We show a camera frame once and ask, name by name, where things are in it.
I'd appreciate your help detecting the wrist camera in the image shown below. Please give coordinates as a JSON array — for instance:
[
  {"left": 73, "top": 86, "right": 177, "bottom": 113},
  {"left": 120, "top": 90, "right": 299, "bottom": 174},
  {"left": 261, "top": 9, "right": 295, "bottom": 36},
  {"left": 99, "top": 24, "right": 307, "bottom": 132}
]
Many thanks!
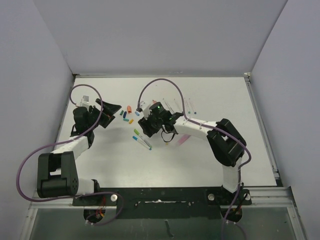
[
  {"left": 136, "top": 101, "right": 153, "bottom": 117},
  {"left": 75, "top": 95, "right": 90, "bottom": 108}
]

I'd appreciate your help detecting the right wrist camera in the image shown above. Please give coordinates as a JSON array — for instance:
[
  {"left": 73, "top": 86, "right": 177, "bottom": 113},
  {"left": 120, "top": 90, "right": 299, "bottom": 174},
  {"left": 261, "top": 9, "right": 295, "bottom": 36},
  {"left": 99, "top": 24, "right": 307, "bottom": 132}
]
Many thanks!
[{"left": 136, "top": 101, "right": 153, "bottom": 117}]

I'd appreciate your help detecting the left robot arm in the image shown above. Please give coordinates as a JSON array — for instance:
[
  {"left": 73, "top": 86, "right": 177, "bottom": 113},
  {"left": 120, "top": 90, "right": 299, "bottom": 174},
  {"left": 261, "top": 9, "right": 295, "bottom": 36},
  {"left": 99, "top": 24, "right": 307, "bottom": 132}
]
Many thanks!
[{"left": 37, "top": 98, "right": 122, "bottom": 206}]

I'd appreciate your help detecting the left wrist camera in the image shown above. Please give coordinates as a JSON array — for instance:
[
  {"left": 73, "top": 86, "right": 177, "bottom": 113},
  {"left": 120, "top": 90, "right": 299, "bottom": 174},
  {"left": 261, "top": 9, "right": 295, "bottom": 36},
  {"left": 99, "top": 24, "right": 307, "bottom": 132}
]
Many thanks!
[{"left": 75, "top": 95, "right": 90, "bottom": 108}]

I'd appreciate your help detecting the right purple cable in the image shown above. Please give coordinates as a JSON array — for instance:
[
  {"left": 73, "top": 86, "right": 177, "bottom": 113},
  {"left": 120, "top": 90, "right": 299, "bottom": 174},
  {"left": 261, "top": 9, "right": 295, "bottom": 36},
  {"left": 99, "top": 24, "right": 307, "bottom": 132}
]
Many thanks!
[{"left": 137, "top": 78, "right": 252, "bottom": 240}]

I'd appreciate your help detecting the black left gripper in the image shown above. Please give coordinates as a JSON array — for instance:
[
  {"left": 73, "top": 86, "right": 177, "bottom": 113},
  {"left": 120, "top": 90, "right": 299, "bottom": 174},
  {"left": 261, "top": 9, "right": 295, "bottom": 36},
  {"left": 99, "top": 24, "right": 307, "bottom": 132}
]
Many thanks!
[{"left": 87, "top": 99, "right": 121, "bottom": 131}]

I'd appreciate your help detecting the orange highlighter cap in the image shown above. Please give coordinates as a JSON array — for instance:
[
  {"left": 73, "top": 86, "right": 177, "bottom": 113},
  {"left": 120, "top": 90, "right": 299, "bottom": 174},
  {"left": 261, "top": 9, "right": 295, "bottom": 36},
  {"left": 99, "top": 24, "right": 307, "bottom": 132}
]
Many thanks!
[{"left": 127, "top": 105, "right": 132, "bottom": 114}]

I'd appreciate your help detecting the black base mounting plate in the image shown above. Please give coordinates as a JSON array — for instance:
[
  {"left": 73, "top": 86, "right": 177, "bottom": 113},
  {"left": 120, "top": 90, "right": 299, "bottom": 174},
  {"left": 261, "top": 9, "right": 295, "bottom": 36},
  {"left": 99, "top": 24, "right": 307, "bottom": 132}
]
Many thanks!
[{"left": 72, "top": 186, "right": 252, "bottom": 223}]

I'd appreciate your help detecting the right side aluminium rail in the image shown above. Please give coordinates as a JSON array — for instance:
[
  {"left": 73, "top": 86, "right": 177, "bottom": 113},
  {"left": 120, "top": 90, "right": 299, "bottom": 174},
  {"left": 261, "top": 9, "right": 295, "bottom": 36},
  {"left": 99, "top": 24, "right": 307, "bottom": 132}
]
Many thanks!
[{"left": 243, "top": 72, "right": 281, "bottom": 181}]

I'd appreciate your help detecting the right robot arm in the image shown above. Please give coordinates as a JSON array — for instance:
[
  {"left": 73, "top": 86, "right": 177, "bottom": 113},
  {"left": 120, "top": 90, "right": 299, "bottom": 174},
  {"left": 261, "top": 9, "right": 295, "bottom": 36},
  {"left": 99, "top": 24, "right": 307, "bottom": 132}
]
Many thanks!
[{"left": 137, "top": 101, "right": 247, "bottom": 205}]

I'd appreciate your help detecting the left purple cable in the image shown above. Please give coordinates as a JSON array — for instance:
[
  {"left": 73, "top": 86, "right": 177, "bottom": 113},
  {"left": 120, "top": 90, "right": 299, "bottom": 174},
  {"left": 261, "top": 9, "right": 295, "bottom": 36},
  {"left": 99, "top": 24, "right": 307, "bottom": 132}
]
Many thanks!
[{"left": 16, "top": 84, "right": 125, "bottom": 227}]

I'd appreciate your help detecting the aluminium frame rail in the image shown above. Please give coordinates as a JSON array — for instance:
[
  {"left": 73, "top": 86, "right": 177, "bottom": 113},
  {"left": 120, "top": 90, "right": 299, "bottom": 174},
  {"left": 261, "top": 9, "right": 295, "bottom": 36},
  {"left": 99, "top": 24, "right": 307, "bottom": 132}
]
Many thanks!
[{"left": 21, "top": 187, "right": 307, "bottom": 240}]

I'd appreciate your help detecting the purple cable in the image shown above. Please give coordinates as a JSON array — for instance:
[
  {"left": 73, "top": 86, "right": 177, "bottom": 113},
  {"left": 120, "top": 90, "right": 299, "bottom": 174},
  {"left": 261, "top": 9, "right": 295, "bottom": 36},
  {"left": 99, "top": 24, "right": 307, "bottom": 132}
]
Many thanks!
[
  {"left": 137, "top": 78, "right": 252, "bottom": 240},
  {"left": 16, "top": 84, "right": 125, "bottom": 227}
]

